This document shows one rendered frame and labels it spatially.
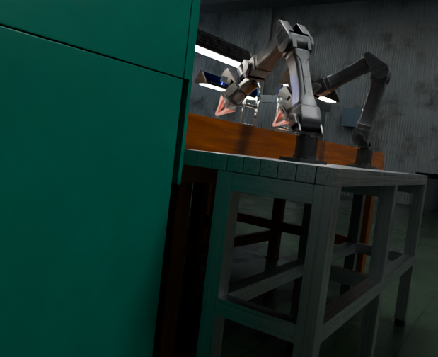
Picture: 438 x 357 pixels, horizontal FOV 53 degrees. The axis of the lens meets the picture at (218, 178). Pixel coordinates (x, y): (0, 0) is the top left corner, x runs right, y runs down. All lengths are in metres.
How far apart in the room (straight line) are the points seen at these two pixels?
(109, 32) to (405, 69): 9.16
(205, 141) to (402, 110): 8.66
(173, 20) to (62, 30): 0.30
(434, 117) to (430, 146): 0.58
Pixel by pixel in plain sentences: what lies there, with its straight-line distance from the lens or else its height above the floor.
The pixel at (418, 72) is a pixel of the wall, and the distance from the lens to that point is 9.86.
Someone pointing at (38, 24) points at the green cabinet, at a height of 0.86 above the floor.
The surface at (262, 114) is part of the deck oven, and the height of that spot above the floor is 1.42.
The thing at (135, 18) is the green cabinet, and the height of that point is 0.93.
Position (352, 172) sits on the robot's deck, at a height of 0.66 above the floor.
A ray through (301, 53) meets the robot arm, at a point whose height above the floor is 0.99.
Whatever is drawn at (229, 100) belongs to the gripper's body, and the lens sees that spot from 1.68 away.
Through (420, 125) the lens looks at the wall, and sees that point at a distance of 9.68.
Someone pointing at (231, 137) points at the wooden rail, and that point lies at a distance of 1.34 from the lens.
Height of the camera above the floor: 0.68
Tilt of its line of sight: 4 degrees down
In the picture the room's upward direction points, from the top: 7 degrees clockwise
